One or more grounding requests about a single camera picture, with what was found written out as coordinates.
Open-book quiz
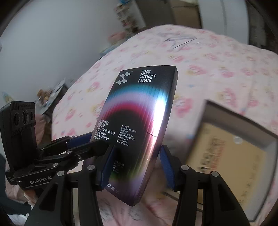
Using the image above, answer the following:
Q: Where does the cluttered shelf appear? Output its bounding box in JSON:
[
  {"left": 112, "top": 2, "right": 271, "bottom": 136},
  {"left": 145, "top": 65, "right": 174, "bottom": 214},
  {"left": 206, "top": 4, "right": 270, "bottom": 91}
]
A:
[{"left": 116, "top": 0, "right": 146, "bottom": 35}]

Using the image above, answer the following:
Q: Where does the brown cardboard box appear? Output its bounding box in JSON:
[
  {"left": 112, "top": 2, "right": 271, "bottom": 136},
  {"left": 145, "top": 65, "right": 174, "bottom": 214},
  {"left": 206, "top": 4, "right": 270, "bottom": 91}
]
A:
[{"left": 169, "top": 0, "right": 202, "bottom": 29}]

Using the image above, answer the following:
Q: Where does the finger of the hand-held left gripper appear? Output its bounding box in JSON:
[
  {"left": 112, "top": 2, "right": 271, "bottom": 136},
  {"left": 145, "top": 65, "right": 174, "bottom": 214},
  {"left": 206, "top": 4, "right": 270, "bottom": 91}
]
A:
[
  {"left": 41, "top": 131, "right": 93, "bottom": 153},
  {"left": 32, "top": 139, "right": 110, "bottom": 172}
]

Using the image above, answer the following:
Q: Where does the pink printed blanket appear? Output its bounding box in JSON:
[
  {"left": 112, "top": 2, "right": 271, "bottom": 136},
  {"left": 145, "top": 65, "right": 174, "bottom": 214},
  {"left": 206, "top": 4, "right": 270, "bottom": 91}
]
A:
[{"left": 4, "top": 24, "right": 278, "bottom": 226}]

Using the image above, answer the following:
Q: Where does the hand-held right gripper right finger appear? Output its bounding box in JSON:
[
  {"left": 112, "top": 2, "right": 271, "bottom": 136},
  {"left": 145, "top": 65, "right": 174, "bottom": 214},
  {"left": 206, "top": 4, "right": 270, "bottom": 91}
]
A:
[{"left": 160, "top": 144, "right": 257, "bottom": 226}]

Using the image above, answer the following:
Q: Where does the black storage box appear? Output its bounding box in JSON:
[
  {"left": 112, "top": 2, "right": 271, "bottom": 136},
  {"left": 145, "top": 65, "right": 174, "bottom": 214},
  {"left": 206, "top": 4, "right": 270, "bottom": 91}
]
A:
[{"left": 169, "top": 99, "right": 278, "bottom": 222}]

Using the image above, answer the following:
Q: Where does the dark bedside table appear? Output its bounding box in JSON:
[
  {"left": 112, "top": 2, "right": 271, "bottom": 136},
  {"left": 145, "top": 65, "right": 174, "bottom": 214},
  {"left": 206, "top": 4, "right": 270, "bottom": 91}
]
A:
[{"left": 42, "top": 78, "right": 69, "bottom": 122}]

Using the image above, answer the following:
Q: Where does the black iridescent screen protector box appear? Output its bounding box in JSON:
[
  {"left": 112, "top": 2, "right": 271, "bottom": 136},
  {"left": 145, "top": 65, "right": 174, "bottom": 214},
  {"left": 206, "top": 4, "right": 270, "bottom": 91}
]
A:
[{"left": 83, "top": 65, "right": 179, "bottom": 207}]

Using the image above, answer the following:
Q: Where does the yellow box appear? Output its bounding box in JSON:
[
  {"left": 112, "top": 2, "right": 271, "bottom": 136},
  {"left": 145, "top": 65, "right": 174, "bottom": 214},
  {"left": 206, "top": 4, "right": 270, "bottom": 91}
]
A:
[{"left": 186, "top": 122, "right": 267, "bottom": 220}]

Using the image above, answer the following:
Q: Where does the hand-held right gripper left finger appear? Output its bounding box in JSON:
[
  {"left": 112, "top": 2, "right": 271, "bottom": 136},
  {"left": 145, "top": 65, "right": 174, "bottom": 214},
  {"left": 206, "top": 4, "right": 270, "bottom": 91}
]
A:
[{"left": 24, "top": 144, "right": 119, "bottom": 226}]

